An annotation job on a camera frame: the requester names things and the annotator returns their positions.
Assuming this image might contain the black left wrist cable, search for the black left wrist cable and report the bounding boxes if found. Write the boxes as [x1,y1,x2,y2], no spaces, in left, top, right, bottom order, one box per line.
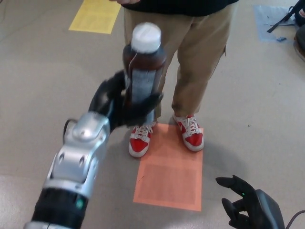
[63,118,78,144]

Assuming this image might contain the orange floor mat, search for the orange floor mat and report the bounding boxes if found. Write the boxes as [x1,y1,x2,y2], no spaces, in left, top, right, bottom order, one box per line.
[132,123,204,212]

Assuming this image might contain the red white sneaker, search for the red white sneaker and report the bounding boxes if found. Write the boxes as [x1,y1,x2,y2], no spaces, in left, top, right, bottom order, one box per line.
[173,114,204,152]
[128,124,154,157]

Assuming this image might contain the khaki trousers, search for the khaki trousers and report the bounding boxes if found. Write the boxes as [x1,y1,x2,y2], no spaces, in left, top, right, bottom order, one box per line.
[123,3,235,123]

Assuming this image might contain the yellow floor mat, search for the yellow floor mat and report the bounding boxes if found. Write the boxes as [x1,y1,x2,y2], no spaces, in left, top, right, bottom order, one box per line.
[68,0,122,34]

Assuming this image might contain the black shirt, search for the black shirt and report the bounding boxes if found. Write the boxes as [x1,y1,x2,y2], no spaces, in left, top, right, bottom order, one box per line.
[119,0,239,17]

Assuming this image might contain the dark grey chair base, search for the dark grey chair base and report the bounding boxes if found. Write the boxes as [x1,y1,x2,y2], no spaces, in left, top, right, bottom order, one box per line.
[293,26,305,62]

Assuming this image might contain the blue floor mat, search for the blue floor mat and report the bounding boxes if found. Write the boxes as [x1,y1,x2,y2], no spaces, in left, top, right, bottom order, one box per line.
[253,5,298,43]

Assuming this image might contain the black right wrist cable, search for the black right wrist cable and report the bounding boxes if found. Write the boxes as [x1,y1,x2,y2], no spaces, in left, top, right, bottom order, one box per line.
[285,209,305,229]

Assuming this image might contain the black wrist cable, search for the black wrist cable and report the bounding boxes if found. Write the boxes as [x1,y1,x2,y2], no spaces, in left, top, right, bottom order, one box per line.
[285,209,305,229]
[63,118,78,144]

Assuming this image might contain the black backpack with strap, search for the black backpack with strap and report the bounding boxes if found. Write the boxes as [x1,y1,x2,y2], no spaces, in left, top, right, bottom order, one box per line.
[266,0,305,33]

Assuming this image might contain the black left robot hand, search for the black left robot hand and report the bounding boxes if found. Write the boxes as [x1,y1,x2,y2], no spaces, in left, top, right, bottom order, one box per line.
[88,69,164,131]

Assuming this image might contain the brown protein shake bottle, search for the brown protein shake bottle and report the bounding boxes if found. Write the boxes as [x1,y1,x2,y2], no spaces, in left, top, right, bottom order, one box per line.
[122,22,167,125]

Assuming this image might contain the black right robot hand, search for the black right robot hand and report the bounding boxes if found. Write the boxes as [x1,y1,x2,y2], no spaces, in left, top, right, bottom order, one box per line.
[215,175,285,229]

